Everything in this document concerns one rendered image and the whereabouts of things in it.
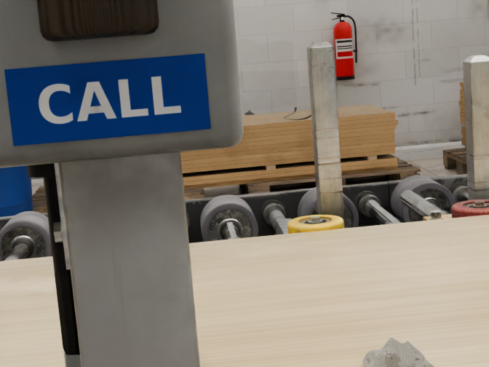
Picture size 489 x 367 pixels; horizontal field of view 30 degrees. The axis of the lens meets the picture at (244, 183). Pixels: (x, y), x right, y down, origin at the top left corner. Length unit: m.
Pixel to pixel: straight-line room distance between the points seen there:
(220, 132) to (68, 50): 0.05
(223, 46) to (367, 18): 7.35
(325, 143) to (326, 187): 0.07
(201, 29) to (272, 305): 0.72
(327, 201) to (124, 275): 1.13
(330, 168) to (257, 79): 6.09
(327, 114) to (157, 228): 1.12
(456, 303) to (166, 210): 0.68
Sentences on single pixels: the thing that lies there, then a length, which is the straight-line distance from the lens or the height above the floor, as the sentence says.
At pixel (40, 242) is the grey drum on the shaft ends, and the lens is 1.81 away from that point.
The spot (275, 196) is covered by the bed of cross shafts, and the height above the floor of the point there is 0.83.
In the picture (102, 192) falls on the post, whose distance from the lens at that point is 0.26.
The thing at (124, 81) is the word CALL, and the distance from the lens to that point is 0.24.
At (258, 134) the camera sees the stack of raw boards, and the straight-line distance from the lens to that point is 6.19.
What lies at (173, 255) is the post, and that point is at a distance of 0.27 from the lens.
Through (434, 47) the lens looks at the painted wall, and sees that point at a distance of 7.73.
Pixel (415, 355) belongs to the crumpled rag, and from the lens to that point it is 0.77.
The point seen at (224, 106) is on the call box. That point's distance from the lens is 0.24.
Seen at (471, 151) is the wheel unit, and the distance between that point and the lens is 1.45.
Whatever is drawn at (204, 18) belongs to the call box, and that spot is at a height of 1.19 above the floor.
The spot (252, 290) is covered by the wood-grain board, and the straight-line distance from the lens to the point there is 1.00.
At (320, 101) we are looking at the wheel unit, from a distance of 1.37.
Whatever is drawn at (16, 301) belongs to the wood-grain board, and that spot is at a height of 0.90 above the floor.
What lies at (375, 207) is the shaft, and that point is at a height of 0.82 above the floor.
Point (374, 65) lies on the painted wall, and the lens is 7.61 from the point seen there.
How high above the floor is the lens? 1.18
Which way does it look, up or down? 10 degrees down
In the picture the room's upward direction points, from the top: 5 degrees counter-clockwise
